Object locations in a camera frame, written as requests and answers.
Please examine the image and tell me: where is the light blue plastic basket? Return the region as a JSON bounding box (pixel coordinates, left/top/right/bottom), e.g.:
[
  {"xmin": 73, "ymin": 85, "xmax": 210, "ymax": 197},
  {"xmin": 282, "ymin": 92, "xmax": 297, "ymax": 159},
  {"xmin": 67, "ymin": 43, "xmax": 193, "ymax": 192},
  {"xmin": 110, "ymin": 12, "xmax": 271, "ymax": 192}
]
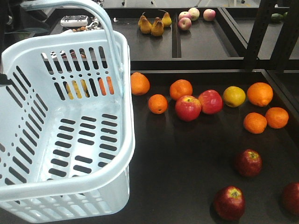
[{"xmin": 0, "ymin": 0, "xmax": 135, "ymax": 223}]

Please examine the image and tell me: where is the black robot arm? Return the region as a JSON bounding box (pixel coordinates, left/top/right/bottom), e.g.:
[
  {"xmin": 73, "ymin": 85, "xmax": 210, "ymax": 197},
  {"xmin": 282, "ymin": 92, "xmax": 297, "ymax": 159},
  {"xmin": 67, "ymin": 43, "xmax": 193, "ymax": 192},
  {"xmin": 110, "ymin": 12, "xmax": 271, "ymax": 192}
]
[{"xmin": 0, "ymin": 0, "xmax": 50, "ymax": 34}]

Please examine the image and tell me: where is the small orange middle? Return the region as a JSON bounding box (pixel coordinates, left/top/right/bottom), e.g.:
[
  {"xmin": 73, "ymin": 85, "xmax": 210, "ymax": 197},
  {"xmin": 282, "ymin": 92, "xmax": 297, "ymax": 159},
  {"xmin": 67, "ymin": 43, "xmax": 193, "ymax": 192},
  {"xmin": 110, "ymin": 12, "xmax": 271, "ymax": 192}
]
[{"xmin": 148, "ymin": 94, "xmax": 168, "ymax": 114}]

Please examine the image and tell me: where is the small orange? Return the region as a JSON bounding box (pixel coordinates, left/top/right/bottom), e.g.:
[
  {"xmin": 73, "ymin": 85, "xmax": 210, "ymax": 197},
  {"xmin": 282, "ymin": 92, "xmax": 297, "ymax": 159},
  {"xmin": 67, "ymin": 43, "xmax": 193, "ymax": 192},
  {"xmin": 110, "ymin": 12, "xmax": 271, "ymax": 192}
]
[
  {"xmin": 243, "ymin": 112, "xmax": 267, "ymax": 134},
  {"xmin": 148, "ymin": 94, "xmax": 168, "ymax": 114},
  {"xmin": 265, "ymin": 107, "xmax": 289, "ymax": 129}
]

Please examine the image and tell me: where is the orange with bump middle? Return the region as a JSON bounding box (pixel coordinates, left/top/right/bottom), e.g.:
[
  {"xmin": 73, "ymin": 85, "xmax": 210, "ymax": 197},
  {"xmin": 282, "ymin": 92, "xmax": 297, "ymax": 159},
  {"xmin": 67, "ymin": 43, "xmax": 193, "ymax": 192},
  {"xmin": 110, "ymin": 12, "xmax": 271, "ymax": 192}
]
[{"xmin": 130, "ymin": 72, "xmax": 150, "ymax": 96}]

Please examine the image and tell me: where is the red yellow apple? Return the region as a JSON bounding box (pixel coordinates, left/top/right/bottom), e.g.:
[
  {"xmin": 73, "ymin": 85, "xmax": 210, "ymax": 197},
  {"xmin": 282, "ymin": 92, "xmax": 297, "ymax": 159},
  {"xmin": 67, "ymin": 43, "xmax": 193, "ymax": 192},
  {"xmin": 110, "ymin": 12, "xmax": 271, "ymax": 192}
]
[{"xmin": 175, "ymin": 95, "xmax": 202, "ymax": 122}]

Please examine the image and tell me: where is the large orange back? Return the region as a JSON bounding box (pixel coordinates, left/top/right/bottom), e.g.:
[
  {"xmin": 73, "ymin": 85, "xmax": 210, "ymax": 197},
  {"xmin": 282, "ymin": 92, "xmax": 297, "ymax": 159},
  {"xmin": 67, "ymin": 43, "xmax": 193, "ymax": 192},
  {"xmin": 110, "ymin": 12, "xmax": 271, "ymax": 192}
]
[{"xmin": 170, "ymin": 79, "xmax": 193, "ymax": 101}]

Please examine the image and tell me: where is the large orange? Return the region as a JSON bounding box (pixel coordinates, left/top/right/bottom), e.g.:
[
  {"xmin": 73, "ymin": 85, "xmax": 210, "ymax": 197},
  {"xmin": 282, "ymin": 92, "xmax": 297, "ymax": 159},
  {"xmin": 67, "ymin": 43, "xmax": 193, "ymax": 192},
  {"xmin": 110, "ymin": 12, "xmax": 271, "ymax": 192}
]
[
  {"xmin": 247, "ymin": 82, "xmax": 273, "ymax": 107},
  {"xmin": 170, "ymin": 79, "xmax": 193, "ymax": 101}
]

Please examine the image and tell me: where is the pink red apple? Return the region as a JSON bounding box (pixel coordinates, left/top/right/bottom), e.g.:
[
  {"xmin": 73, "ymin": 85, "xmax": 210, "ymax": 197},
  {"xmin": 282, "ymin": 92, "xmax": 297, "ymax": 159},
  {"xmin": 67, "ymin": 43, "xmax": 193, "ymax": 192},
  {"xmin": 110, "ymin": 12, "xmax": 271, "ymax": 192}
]
[{"xmin": 198, "ymin": 90, "xmax": 223, "ymax": 115}]

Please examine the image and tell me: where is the black wooden display stand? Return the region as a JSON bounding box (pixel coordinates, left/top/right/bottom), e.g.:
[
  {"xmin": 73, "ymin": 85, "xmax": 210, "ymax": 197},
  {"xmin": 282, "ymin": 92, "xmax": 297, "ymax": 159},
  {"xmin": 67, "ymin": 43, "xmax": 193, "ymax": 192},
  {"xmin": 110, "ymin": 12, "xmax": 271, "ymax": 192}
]
[{"xmin": 0, "ymin": 0, "xmax": 299, "ymax": 224}]

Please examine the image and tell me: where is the yellow round fruit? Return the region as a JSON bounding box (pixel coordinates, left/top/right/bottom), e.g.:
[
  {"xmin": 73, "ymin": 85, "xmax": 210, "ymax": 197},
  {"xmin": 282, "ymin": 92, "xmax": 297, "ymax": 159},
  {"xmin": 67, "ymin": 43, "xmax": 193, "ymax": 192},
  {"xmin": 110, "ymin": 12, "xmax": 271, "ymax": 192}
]
[{"xmin": 222, "ymin": 86, "xmax": 246, "ymax": 108}]

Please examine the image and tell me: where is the small orange left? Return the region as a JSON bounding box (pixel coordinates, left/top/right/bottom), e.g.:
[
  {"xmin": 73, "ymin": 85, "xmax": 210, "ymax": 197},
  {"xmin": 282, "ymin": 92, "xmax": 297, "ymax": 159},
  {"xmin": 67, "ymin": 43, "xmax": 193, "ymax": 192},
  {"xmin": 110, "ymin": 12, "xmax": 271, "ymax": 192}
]
[{"xmin": 243, "ymin": 112, "xmax": 267, "ymax": 134}]

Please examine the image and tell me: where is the dark red apple upper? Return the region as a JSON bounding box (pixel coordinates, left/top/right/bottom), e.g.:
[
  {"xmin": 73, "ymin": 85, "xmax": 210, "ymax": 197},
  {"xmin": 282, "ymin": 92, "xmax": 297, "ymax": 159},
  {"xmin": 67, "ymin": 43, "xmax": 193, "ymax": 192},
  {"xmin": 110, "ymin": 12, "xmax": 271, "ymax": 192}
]
[{"xmin": 234, "ymin": 149, "xmax": 262, "ymax": 177}]

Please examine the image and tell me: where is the dark red apple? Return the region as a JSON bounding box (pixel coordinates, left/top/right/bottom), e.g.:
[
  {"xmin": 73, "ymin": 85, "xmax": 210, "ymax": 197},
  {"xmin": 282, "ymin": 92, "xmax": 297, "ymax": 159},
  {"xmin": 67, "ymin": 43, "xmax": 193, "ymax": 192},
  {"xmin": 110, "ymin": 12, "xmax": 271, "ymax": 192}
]
[
  {"xmin": 213, "ymin": 186, "xmax": 245, "ymax": 221},
  {"xmin": 282, "ymin": 182, "xmax": 299, "ymax": 216},
  {"xmin": 234, "ymin": 149, "xmax": 262, "ymax": 177}
]

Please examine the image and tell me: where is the large orange right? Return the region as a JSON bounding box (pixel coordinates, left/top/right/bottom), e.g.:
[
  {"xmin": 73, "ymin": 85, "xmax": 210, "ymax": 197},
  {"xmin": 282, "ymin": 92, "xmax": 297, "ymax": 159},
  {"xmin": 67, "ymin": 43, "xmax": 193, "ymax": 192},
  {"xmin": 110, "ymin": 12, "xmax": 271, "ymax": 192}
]
[{"xmin": 247, "ymin": 82, "xmax": 273, "ymax": 107}]

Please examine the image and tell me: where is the white electronic scale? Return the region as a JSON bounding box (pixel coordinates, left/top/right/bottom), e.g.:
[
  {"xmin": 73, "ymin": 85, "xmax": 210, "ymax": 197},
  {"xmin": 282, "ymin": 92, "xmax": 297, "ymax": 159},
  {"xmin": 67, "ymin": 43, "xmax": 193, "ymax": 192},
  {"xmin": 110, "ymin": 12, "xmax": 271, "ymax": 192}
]
[{"xmin": 60, "ymin": 15, "xmax": 89, "ymax": 27}]

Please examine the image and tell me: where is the dark red apple front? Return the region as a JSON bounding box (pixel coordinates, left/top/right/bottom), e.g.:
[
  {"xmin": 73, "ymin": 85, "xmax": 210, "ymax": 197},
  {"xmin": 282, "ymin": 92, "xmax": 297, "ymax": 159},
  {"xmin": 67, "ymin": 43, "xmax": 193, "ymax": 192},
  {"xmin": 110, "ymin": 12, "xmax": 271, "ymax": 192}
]
[{"xmin": 213, "ymin": 186, "xmax": 245, "ymax": 221}]

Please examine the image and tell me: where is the small orange right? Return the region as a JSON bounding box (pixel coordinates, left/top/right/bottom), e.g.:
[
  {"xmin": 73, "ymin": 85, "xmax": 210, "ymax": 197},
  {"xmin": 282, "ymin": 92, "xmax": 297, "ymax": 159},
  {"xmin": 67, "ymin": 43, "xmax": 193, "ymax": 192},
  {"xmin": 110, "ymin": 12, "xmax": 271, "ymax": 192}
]
[{"xmin": 265, "ymin": 107, "xmax": 289, "ymax": 129}]

